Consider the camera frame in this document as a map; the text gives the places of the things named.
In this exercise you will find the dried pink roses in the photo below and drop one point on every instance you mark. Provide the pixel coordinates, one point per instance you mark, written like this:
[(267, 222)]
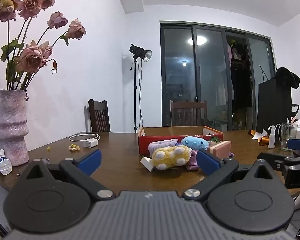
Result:
[(30, 57)]

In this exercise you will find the black monitor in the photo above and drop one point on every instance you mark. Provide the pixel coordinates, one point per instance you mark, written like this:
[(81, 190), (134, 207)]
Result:
[(273, 105)]

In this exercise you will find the orange paper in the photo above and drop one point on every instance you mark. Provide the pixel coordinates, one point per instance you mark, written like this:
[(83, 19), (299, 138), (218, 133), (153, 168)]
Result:
[(263, 141)]

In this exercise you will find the black garment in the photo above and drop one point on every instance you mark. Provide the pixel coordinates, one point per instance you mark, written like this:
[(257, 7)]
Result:
[(287, 76)]

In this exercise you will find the black office chair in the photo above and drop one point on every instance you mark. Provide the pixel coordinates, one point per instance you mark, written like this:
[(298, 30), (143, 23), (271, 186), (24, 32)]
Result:
[(296, 111)]

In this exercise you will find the white blue-label bottle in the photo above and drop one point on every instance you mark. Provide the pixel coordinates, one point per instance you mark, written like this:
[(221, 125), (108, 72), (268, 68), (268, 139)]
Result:
[(5, 166)]

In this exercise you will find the pink sponge block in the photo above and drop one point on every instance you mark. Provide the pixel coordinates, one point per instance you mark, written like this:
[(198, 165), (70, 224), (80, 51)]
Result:
[(221, 148)]

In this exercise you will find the purple headband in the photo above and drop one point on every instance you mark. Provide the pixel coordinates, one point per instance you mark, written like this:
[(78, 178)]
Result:
[(162, 145)]

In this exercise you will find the white paper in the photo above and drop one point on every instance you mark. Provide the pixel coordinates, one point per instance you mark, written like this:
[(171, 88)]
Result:
[(260, 134)]

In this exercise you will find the white spray bottle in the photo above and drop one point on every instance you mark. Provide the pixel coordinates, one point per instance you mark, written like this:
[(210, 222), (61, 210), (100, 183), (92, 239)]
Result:
[(271, 138)]

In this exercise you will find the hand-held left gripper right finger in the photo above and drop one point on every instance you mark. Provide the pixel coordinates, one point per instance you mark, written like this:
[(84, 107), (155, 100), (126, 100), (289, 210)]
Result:
[(207, 162)]

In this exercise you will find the red cardboard box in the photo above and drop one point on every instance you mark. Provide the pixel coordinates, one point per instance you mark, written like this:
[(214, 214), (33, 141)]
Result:
[(170, 130)]

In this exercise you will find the glass cup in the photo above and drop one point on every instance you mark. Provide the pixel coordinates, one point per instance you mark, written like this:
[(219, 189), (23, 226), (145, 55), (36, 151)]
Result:
[(288, 136)]

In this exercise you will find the blue plush toy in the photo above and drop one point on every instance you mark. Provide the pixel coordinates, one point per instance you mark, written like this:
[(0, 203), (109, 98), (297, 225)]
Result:
[(195, 142)]

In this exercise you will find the studio light on stand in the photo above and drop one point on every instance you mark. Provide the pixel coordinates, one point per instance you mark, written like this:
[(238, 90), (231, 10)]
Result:
[(140, 52)]

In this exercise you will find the yellow plush toy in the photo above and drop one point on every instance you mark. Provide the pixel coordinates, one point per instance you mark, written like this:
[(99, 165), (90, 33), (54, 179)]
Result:
[(170, 156)]

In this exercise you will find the yellow crumbs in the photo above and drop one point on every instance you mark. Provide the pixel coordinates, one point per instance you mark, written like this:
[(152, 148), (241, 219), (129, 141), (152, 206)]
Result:
[(74, 148)]

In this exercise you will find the white block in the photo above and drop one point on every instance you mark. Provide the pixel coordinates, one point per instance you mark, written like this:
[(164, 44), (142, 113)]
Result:
[(147, 163)]

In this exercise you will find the hanging clothes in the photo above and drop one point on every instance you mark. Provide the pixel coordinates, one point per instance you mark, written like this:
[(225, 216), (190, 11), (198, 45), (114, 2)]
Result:
[(236, 51)]

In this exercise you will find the dark wooden chair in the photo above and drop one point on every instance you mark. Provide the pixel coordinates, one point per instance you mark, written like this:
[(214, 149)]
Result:
[(99, 116)]

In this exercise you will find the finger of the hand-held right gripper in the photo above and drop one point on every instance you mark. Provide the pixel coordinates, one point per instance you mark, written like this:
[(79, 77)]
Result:
[(299, 144), (272, 158)]

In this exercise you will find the pink textured vase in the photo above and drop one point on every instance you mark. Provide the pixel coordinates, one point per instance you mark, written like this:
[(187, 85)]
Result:
[(11, 127)]

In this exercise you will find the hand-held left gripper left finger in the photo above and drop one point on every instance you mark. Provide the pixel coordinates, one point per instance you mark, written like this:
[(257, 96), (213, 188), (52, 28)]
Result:
[(90, 161)]

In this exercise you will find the sliding glass door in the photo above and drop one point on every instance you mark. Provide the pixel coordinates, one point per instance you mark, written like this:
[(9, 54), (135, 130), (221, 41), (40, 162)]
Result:
[(210, 80)]

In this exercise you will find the wooden chair with pink cushion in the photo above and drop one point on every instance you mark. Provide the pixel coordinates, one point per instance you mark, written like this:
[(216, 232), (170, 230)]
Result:
[(188, 113)]

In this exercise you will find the white charger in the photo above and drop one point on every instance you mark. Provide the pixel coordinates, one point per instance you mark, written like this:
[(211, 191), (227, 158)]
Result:
[(90, 143)]

